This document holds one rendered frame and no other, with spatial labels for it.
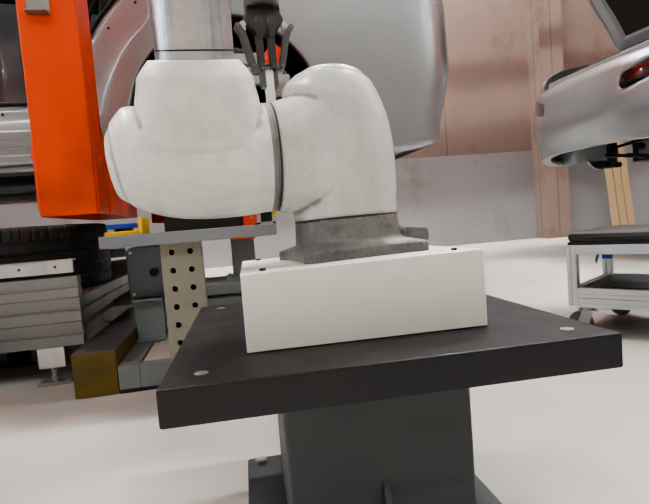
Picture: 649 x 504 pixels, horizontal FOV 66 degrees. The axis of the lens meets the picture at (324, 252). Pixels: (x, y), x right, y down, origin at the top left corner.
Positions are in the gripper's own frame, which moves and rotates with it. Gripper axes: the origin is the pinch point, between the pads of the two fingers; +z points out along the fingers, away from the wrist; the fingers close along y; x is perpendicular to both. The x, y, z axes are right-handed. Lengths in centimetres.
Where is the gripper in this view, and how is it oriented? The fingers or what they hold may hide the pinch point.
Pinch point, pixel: (269, 88)
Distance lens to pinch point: 113.3
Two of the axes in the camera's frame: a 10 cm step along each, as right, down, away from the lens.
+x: -3.0, -0.2, 9.6
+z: 1.0, 9.9, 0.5
